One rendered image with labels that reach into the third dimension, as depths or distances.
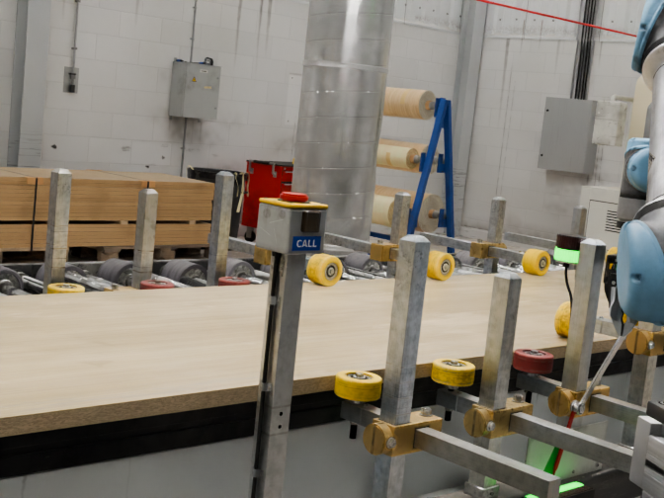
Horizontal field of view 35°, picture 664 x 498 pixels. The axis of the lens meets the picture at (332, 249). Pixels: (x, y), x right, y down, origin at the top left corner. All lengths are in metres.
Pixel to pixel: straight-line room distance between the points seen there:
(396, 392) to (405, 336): 0.09
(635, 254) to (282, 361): 0.53
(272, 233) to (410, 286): 0.29
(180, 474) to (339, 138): 4.25
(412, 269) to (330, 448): 0.43
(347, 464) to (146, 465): 0.44
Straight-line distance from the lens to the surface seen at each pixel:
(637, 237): 1.26
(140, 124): 9.99
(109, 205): 8.34
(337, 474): 1.98
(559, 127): 12.12
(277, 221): 1.46
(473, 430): 1.90
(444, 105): 8.97
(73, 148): 9.63
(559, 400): 2.09
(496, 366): 1.88
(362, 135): 5.89
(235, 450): 1.80
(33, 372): 1.74
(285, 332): 1.50
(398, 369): 1.69
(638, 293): 1.25
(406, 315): 1.67
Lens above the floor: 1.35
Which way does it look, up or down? 7 degrees down
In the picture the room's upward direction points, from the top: 6 degrees clockwise
